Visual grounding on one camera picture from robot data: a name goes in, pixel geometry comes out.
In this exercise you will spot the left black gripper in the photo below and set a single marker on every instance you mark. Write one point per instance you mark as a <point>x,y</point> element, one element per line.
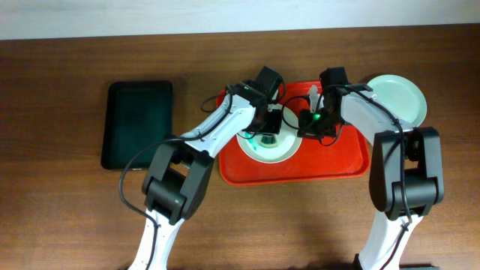
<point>270,127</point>

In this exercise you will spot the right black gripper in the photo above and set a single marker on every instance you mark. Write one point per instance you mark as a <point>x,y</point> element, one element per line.
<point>307,125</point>

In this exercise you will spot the white plate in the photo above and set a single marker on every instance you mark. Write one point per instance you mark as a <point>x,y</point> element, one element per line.
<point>287,140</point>

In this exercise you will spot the green yellow sponge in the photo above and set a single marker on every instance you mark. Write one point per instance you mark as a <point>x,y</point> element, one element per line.
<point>268,141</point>

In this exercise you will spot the pale green plate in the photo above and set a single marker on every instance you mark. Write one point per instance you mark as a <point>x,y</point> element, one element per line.
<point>401,96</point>

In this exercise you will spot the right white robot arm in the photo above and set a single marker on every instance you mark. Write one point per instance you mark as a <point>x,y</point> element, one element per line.
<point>406,173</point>

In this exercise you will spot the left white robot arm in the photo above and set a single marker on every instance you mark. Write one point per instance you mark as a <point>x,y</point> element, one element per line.
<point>178,176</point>

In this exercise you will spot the red serving tray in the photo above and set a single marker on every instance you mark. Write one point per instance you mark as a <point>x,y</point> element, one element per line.
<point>314,160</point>

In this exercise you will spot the black water tray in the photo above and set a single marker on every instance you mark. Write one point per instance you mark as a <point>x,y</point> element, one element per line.
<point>138,113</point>

